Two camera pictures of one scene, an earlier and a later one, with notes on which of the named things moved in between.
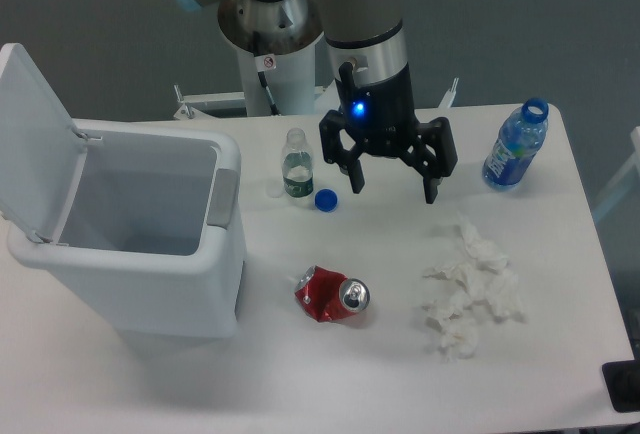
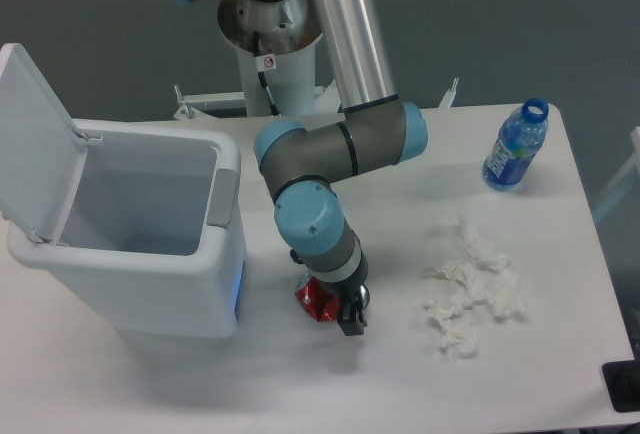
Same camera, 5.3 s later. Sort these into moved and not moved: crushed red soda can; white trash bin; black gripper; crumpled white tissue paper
Moved: black gripper
Not moved: crushed red soda can; crumpled white tissue paper; white trash bin
